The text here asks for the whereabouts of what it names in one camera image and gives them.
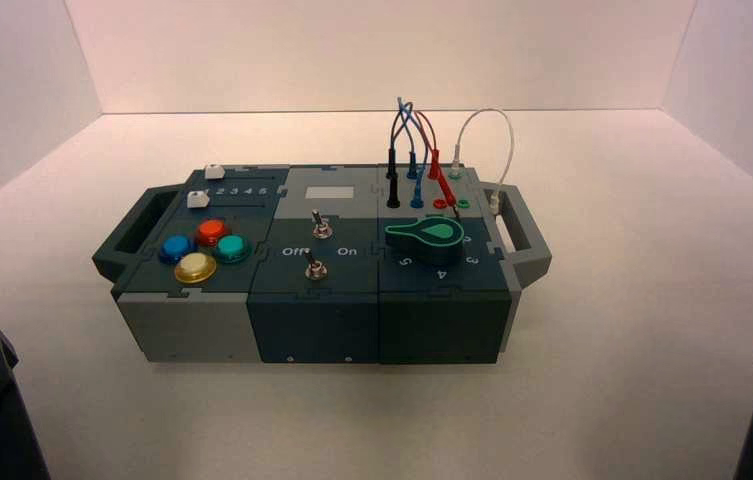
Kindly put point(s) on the white slider knob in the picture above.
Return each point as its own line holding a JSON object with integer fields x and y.
{"x": 198, "y": 199}
{"x": 214, "y": 172}

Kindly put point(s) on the green teardrop rotary knob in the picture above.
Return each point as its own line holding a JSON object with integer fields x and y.
{"x": 439, "y": 242}

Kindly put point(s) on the grey rectangular label plate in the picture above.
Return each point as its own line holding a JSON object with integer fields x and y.
{"x": 330, "y": 193}

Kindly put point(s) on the teal and grey control box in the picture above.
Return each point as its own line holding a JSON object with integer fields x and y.
{"x": 310, "y": 324}

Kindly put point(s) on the green round push button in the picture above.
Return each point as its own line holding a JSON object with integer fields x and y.
{"x": 232, "y": 247}

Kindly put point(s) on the red round push button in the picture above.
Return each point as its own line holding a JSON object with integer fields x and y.
{"x": 212, "y": 231}

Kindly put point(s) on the yellow round push button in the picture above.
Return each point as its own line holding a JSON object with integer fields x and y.
{"x": 195, "y": 268}

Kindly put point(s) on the blue round push button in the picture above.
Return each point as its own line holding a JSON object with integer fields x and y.
{"x": 176, "y": 248}

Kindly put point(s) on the metal toggle switch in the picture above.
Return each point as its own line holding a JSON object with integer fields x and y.
{"x": 313, "y": 268}
{"x": 321, "y": 228}

